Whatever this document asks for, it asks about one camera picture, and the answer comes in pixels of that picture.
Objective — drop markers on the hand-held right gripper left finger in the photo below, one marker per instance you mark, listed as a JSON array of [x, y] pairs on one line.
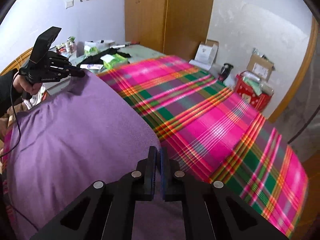
[[150, 175]]

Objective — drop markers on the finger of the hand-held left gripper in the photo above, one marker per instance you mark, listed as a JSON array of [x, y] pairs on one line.
[[72, 70]]

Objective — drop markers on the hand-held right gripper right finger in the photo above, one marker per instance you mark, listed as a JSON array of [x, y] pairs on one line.
[[164, 170]]

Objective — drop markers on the purple fleece pants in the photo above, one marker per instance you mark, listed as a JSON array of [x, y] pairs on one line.
[[75, 142]]

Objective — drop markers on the person's left forearm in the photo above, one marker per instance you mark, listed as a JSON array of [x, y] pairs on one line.
[[6, 92]]

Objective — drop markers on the person's left hand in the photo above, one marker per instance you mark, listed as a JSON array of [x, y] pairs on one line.
[[21, 85]]

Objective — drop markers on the small green tissue pack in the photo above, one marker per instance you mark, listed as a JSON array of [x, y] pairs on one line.
[[91, 51]]

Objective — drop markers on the black cloth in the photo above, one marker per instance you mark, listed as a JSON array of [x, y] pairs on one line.
[[100, 56]]

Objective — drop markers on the wooden headboard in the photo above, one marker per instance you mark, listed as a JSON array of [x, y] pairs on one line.
[[12, 63]]

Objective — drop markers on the large green tissue pack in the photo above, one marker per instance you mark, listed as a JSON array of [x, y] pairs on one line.
[[115, 62]]

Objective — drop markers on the pink green plaid bed sheet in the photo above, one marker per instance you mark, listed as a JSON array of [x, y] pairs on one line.
[[212, 130]]

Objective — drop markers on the patterned side table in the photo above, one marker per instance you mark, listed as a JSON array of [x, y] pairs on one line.
[[142, 51]]

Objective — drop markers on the wooden wardrobe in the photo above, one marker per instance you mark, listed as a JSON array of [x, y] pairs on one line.
[[170, 15]]

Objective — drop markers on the red gift box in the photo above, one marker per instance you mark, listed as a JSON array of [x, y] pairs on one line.
[[250, 95]]

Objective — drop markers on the black kettle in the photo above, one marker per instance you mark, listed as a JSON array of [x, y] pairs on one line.
[[226, 71]]

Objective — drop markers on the white cardboard box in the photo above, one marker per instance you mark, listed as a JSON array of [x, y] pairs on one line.
[[205, 53]]

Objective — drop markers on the brown cardboard box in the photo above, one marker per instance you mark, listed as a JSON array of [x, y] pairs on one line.
[[260, 67]]

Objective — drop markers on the grey plastic zip curtain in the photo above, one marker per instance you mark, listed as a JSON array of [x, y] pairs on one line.
[[308, 117]]

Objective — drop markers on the white wall switch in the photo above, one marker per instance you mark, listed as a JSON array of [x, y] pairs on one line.
[[70, 4]]

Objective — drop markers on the wooden door frame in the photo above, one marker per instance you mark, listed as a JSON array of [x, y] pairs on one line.
[[297, 80]]

